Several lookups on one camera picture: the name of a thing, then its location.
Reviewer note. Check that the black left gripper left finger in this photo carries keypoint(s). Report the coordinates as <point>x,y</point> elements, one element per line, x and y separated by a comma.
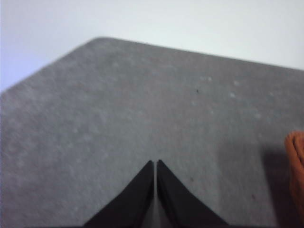
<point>130,207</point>

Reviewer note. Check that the brown woven wicker basket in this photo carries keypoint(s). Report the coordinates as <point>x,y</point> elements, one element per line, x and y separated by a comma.
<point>294,147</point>

